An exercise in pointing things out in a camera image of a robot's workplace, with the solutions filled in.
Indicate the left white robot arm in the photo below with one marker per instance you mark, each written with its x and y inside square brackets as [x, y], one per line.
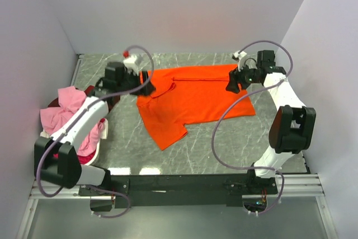
[55, 158]

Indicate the pink t-shirt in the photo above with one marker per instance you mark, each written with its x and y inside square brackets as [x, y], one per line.
[70, 100]

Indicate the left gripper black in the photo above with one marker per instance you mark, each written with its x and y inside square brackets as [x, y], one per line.
[147, 90]

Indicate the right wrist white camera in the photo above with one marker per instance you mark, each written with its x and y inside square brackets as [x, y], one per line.
[240, 57]

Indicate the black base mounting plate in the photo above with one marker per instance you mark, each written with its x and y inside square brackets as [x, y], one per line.
[170, 190]

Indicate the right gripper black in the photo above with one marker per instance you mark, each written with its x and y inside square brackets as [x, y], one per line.
[235, 78]

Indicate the orange t-shirt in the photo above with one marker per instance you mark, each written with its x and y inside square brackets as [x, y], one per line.
[183, 96]

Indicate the aluminium extrusion rail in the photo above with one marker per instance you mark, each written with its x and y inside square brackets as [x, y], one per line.
[295, 185]

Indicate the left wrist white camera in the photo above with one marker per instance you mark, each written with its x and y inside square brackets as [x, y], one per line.
[132, 62]

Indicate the wrist white camera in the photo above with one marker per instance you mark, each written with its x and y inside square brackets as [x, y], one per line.
[240, 57]
[132, 62]

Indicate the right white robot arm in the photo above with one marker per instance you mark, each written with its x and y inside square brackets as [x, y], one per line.
[292, 128]

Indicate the magenta t-shirt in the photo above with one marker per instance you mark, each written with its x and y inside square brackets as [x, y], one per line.
[88, 160]

